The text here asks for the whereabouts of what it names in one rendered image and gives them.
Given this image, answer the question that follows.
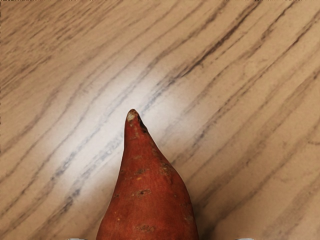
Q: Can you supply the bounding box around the red-brown sweet potato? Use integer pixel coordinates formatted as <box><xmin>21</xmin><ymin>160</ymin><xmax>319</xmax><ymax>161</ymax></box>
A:
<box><xmin>95</xmin><ymin>108</ymin><xmax>200</xmax><ymax>240</ymax></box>

